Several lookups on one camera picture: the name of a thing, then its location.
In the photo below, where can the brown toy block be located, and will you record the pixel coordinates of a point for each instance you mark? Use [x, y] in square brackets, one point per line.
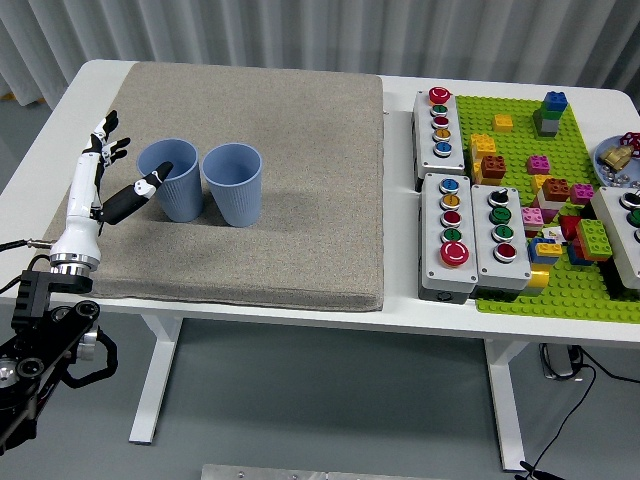
[555, 190]
[492, 167]

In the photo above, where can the four-button box black selector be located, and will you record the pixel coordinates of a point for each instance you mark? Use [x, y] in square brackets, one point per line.
[520, 272]

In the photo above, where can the blue toy block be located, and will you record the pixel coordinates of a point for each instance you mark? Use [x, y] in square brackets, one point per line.
[535, 253]
[556, 100]

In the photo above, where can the blue ribbed plastic cup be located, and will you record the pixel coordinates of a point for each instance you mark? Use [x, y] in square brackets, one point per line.
[240, 200]
[180, 200]

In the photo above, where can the five-button box small red mushroom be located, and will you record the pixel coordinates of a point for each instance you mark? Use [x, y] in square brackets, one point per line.
[452, 160]

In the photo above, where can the grey power strip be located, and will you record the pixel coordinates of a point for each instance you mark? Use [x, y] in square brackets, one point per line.
[557, 362]

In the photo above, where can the white button box black base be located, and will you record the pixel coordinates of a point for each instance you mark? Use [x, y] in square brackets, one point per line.
[612, 230]

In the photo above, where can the grey toy block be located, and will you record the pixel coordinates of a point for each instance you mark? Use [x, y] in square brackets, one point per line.
[547, 127]

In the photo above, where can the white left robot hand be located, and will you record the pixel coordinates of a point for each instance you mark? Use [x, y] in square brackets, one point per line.
[80, 225]

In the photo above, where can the yellow round toy block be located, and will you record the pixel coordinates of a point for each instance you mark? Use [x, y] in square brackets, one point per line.
[537, 277]

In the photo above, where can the red valve handwheel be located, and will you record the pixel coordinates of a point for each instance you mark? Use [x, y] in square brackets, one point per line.
[631, 140]

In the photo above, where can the grey-brown fabric mat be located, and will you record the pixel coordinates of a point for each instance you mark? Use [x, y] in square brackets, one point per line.
[275, 200]

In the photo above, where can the white pleated curtain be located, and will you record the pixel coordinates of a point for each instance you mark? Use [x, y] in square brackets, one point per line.
[200, 30]

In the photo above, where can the pink toy block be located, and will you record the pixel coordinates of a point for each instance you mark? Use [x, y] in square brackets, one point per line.
[581, 194]
[538, 165]
[531, 216]

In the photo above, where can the brass valve fitting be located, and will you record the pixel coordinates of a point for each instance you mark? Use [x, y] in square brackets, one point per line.
[615, 156]

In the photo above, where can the white table leg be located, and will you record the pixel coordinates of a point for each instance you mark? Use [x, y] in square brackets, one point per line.
[505, 405]
[155, 380]

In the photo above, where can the red toy block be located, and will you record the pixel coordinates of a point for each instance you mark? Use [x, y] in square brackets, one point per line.
[570, 226]

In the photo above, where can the small orange-yellow toy block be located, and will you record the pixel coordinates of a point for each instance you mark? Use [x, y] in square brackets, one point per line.
[503, 123]

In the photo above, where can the green studded baseplate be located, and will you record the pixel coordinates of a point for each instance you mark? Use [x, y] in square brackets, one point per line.
[515, 145]

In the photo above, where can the light green toy block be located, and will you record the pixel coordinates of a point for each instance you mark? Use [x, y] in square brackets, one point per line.
[594, 239]

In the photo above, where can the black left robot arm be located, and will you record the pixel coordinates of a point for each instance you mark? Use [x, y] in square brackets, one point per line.
[35, 300]

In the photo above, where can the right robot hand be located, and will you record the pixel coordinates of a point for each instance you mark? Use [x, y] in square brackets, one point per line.
[532, 474]

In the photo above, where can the light blue plate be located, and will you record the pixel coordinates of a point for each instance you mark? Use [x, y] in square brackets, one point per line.
[632, 170]

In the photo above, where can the white toy block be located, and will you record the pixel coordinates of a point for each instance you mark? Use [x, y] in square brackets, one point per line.
[545, 202]

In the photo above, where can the dark green toy block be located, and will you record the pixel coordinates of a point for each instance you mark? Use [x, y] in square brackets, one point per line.
[545, 114]

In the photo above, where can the small white warning label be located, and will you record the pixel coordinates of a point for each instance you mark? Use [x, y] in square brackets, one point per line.
[553, 233]

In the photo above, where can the five-button box large red mushroom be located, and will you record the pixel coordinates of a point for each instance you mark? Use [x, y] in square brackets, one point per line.
[432, 272]

